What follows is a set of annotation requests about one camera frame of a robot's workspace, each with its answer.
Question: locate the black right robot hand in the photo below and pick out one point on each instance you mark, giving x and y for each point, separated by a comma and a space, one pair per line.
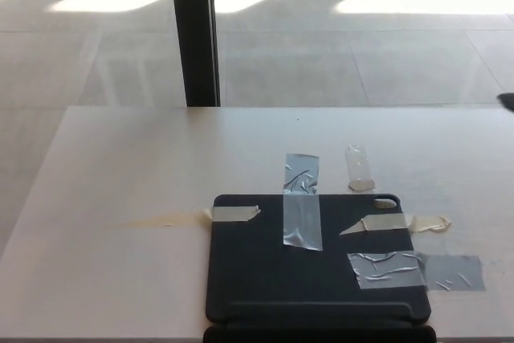
508, 100

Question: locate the black folding tablet cover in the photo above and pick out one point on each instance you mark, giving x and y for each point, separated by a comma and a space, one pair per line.
257, 270

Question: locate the beige masking tape crumpled strip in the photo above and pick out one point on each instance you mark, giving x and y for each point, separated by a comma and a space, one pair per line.
389, 221

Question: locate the beige masking tape short strip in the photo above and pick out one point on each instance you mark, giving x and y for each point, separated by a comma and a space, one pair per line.
233, 213

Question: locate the wide grey duct tape strip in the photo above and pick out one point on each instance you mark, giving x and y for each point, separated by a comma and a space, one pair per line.
401, 270

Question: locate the long grey duct tape strip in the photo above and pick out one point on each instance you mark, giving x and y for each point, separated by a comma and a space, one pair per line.
301, 214

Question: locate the black window frame post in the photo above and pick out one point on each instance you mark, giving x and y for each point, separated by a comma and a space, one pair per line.
192, 37

